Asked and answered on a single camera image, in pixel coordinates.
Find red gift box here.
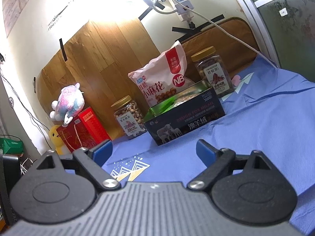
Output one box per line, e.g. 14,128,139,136
57,107,111,152

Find yellow duck plush toy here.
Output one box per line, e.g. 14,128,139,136
49,125,64,155

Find nut jar left gold lid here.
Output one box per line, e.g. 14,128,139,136
111,95,147,140

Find nut jar gold lid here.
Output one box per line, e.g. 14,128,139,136
111,95,147,140
191,46,234,98

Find black sheep-print box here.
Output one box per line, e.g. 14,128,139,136
144,80,225,146

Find pink white plush toy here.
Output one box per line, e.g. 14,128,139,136
50,83,85,127

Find blue bed sheet cloth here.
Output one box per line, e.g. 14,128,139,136
65,55,315,235

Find green basket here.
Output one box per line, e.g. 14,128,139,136
1,137,24,156

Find wooden board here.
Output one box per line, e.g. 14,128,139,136
36,19,160,140

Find nut jar right gold lid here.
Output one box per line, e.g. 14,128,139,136
191,46,234,98

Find pink NB snack bag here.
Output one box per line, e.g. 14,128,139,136
128,41,194,107

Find brown cushion headboard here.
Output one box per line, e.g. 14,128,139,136
182,17,259,82

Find white cable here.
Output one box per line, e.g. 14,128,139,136
164,0,279,68

